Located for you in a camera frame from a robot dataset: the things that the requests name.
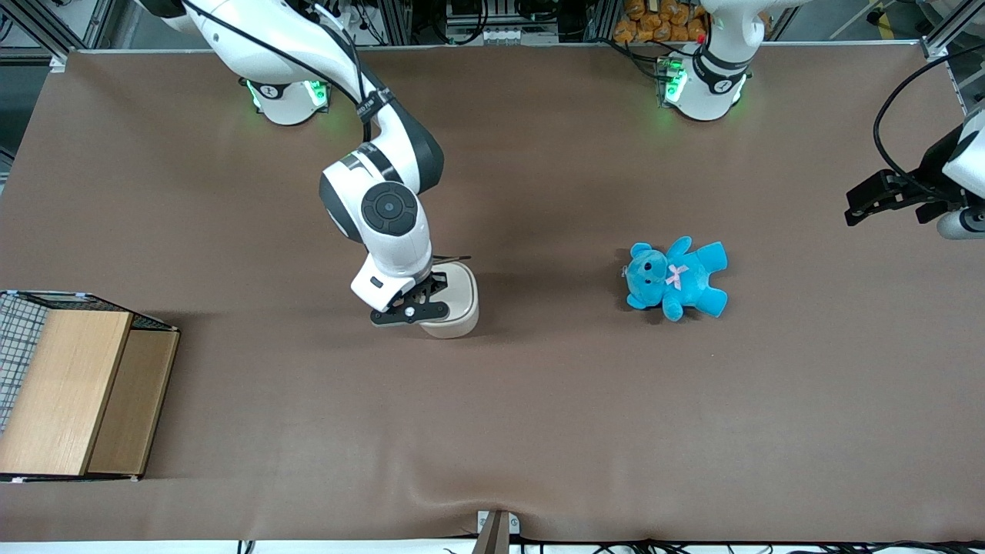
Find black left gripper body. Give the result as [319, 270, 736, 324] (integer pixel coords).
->
[914, 127, 969, 225]

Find cream white trash can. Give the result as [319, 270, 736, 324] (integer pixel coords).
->
[418, 255, 480, 340]

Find brown table mat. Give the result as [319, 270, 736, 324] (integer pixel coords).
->
[0, 45, 985, 543]

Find blue teddy bear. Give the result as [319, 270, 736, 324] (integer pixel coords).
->
[622, 235, 730, 322]

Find metal table clamp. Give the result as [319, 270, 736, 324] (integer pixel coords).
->
[471, 509, 522, 554]

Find white power strip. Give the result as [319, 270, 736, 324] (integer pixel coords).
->
[445, 26, 560, 46]

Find orange plush toys pile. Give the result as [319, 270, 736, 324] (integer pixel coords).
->
[613, 0, 707, 45]

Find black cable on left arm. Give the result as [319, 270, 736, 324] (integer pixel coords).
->
[873, 49, 985, 195]

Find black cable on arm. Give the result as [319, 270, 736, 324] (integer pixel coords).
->
[873, 49, 985, 195]
[181, 0, 395, 143]

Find aluminium frame beam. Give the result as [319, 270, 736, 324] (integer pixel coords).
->
[0, 0, 72, 72]
[920, 0, 985, 61]

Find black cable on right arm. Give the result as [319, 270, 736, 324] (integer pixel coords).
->
[181, 0, 395, 143]

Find black cables at arm base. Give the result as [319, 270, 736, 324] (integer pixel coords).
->
[604, 37, 666, 82]

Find wooden shelf with wire mesh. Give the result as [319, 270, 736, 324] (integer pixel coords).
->
[0, 290, 181, 483]

